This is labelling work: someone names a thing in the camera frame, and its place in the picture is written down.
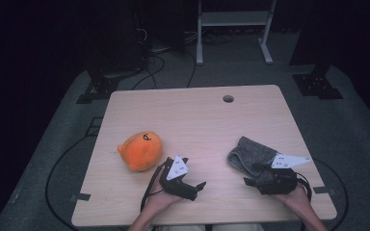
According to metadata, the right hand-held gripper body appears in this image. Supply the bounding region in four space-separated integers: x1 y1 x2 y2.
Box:
254 153 312 195

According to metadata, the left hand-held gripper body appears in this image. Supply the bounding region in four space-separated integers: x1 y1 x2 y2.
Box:
158 155 198 202

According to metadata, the grey fluffy cloth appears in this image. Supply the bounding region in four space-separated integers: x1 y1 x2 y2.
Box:
226 136 280 181

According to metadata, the orange plush toy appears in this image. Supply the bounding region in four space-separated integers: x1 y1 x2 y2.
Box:
117 131 164 172

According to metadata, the person's left hand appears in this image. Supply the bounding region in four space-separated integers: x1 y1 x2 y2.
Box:
141 184 184 219

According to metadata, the person's right hand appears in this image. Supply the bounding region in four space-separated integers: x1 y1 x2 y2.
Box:
271 182 312 215

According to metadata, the black tape strip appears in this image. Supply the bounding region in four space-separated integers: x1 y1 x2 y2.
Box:
312 186 337 196
69 192 92 202

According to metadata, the black stand base with legs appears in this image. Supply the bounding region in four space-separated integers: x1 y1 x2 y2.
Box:
75 68 143 105

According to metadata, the white metal stand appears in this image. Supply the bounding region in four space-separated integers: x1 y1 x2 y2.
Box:
196 0 278 66

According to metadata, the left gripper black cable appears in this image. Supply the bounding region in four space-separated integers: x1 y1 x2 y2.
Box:
140 158 170 213

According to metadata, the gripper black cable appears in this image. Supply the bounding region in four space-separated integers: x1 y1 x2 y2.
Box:
296 172 313 202
140 158 170 213

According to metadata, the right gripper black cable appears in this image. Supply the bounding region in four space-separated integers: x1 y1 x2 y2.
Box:
296 172 313 202

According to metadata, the long black floor cable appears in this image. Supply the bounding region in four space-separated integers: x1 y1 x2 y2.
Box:
312 157 350 231
45 133 110 231

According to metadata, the thin black floor cable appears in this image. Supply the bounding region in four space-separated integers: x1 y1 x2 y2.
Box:
131 54 167 91
186 50 198 89

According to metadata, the black stand base plate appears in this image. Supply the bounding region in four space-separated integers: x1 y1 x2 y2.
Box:
292 62 345 100

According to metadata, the bundle of floor cables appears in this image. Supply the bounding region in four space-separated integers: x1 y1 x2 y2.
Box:
184 29 236 46

